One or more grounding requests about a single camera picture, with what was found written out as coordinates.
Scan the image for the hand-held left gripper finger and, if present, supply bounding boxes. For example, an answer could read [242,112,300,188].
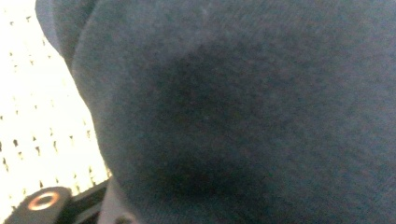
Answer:
[98,176,141,224]

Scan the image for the black garment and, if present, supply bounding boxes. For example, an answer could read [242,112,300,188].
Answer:
[35,0,396,224]

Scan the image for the green woven basket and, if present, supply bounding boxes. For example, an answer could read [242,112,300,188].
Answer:
[0,0,113,218]

